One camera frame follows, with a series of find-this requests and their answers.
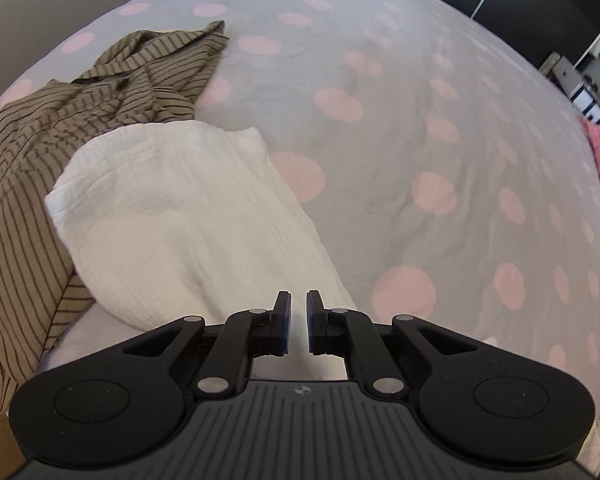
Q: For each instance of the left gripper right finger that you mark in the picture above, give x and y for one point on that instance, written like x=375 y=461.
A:
x=352 y=336

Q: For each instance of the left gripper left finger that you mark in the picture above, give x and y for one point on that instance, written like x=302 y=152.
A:
x=231 y=348

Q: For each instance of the white muslin garment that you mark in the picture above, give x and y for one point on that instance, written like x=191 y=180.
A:
x=166 y=220

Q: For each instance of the white shelf unit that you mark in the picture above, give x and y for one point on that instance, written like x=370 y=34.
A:
x=579 y=88

